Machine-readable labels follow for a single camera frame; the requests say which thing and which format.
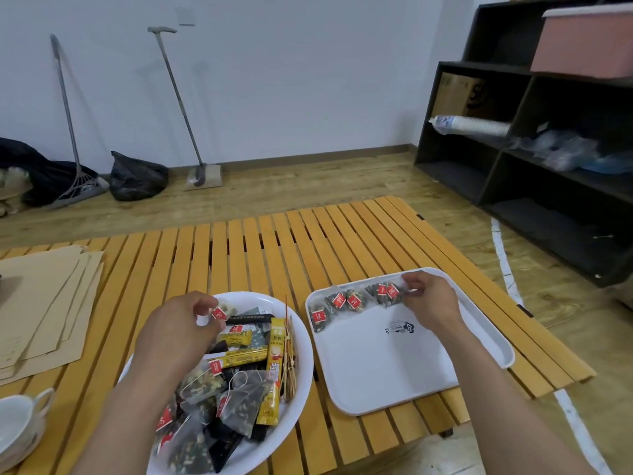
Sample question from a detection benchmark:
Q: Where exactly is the long-handled beige dustpan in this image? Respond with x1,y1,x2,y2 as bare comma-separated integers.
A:
147,26,224,192

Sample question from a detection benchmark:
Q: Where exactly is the white plastic tray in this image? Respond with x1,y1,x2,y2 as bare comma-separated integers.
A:
305,267,516,417

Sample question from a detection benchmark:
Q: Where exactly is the white floor tape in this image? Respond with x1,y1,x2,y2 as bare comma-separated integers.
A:
490,217,614,475

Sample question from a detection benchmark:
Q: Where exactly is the person's right forearm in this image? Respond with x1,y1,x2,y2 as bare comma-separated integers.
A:
437,319,594,475

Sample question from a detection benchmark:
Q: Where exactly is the stack of brown envelopes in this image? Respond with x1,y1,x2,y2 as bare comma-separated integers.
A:
0,244,105,387

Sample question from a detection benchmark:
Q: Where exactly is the person's left forearm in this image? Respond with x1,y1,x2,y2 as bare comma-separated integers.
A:
69,370,198,475

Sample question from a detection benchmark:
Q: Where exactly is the person's right hand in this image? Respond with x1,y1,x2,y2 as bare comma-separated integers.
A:
400,270,468,337

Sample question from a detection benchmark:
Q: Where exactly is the white teacup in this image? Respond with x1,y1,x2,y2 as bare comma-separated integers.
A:
0,388,55,473

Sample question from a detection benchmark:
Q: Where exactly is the white round bowl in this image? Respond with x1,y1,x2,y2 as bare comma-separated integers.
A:
117,290,315,475

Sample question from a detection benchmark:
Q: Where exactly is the large black bag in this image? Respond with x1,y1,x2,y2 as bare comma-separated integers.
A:
0,137,100,208

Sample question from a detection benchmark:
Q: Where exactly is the bunch of tan rubber bands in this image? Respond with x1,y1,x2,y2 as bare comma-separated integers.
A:
282,295,299,404

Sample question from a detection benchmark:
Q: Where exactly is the sleeve of white paper cups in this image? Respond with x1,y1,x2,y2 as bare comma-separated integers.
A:
428,115,511,139

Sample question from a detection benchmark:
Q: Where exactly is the small black garbage bag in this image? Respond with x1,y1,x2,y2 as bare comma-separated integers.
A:
108,150,170,203

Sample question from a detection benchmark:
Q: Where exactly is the black shelf unit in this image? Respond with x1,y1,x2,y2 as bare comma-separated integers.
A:
414,0,633,288

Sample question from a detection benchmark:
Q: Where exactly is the pink storage bin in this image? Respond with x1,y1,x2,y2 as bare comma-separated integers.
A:
529,2,633,80

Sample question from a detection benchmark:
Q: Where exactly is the person's left hand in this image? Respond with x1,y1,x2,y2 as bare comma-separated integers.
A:
133,290,226,389

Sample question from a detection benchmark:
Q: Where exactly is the brown cardboard box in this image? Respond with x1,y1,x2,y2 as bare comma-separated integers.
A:
431,72,491,119

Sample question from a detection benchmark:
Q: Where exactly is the grey long-handled broom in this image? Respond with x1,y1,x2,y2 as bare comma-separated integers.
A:
47,34,111,211

